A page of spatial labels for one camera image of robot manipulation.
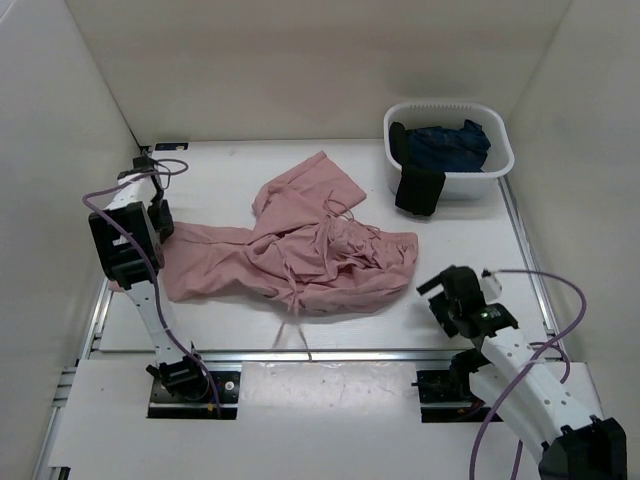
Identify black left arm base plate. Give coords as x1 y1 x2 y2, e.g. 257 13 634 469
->
147 370 241 421

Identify aluminium table frame rail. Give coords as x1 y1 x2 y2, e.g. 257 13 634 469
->
38 140 556 479

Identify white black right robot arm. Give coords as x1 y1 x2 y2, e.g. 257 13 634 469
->
417 266 628 479

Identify pink trousers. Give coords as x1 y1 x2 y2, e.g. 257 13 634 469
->
110 152 420 361

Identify black garment over basin edge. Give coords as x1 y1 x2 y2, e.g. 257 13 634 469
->
389 122 446 217

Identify dark blue garment in basin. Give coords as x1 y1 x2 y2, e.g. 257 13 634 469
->
408 119 491 173

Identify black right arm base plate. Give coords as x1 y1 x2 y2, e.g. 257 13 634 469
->
412 370 490 424

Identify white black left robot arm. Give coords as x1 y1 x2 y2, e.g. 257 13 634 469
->
82 154 210 402

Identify white plastic basin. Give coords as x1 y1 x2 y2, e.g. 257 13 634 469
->
383 100 515 201

